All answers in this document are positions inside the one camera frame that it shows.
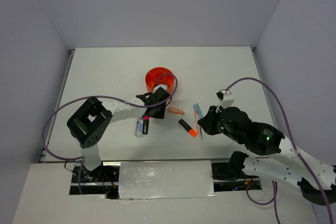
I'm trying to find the orange thin pen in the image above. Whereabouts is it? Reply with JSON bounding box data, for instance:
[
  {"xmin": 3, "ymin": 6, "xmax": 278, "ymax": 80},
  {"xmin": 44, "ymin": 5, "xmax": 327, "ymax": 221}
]
[{"xmin": 194, "ymin": 110, "xmax": 199, "ymax": 137}]

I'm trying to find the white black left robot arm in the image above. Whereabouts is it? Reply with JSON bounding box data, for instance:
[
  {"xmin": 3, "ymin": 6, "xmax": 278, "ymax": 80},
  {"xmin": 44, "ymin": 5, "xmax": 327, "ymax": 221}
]
[{"xmin": 67, "ymin": 87, "xmax": 170, "ymax": 182}]

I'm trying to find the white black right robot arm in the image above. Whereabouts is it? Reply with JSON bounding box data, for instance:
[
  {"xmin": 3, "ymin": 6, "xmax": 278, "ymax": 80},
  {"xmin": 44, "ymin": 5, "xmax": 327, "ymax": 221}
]
[{"xmin": 197, "ymin": 105, "xmax": 335, "ymax": 206}]

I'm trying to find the black pink highlighter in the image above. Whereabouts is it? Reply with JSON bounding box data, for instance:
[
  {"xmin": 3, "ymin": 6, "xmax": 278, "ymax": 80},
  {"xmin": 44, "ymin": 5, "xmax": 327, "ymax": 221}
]
[{"xmin": 142, "ymin": 116, "xmax": 149, "ymax": 135}]

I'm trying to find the black orange highlighter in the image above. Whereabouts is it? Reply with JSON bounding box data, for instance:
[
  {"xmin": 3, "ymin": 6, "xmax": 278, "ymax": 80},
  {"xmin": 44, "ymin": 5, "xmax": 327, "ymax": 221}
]
[{"xmin": 178, "ymin": 119, "xmax": 197, "ymax": 137}]

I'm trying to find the orange round desk organizer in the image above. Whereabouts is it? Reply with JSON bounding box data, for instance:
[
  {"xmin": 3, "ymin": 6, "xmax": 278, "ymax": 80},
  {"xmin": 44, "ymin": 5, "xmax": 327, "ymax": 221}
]
[{"xmin": 145, "ymin": 67, "xmax": 177, "ymax": 94}]

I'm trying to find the blue white glue bottle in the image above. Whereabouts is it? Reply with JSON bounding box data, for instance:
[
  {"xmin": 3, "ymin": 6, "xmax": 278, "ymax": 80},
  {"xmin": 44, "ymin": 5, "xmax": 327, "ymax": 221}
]
[{"xmin": 135, "ymin": 118, "xmax": 143, "ymax": 137}]

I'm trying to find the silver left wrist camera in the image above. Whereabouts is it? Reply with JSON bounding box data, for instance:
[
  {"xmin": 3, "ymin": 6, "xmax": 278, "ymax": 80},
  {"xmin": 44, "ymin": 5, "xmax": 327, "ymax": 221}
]
[{"xmin": 153, "ymin": 84, "xmax": 168, "ymax": 92}]

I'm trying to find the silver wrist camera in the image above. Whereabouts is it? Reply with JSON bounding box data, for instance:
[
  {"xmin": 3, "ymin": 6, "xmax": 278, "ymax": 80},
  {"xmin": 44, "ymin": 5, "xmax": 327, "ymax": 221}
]
[
  {"xmin": 153, "ymin": 84, "xmax": 168, "ymax": 92},
  {"xmin": 216, "ymin": 89, "xmax": 235, "ymax": 109}
]

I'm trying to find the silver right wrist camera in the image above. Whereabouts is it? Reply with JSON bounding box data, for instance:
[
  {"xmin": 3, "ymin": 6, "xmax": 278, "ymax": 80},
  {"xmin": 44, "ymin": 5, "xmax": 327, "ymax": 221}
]
[{"xmin": 216, "ymin": 89, "xmax": 235, "ymax": 109}]

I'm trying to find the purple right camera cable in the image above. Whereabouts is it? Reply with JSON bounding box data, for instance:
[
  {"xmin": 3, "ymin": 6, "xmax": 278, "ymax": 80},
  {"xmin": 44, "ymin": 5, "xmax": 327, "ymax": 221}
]
[{"xmin": 223, "ymin": 77, "xmax": 336, "ymax": 224}]

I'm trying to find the purple camera cable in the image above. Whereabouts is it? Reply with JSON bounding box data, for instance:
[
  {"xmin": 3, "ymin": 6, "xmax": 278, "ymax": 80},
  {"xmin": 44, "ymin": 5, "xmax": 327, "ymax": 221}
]
[
  {"xmin": 223, "ymin": 77, "xmax": 336, "ymax": 224},
  {"xmin": 43, "ymin": 73, "xmax": 180, "ymax": 196}
]

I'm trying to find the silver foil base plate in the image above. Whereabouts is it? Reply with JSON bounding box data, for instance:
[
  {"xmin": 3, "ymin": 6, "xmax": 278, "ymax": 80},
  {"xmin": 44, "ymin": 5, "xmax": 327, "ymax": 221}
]
[{"xmin": 118, "ymin": 161, "xmax": 216, "ymax": 199}]

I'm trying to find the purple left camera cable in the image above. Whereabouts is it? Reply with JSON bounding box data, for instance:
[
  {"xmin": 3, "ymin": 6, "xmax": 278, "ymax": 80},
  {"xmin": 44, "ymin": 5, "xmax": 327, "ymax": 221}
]
[{"xmin": 43, "ymin": 73, "xmax": 180, "ymax": 196}]

